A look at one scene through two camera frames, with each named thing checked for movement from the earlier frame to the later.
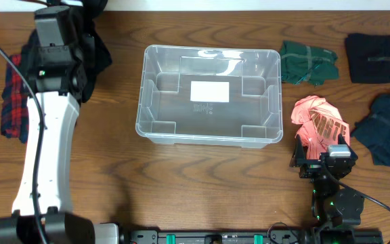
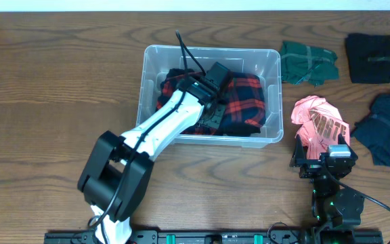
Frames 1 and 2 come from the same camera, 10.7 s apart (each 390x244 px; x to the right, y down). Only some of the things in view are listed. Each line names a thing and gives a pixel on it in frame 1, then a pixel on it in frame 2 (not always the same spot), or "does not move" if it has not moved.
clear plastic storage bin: [213, 96] does not move
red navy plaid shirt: [15, 109] -> [245, 112]
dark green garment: [300, 63] does not move
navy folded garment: [385, 130] does not move
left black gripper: [89, 49] -> [213, 119]
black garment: [370, 57] does not move
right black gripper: [312, 166] does not move
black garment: [101, 57] -> [177, 72]
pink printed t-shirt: [321, 125] does not move
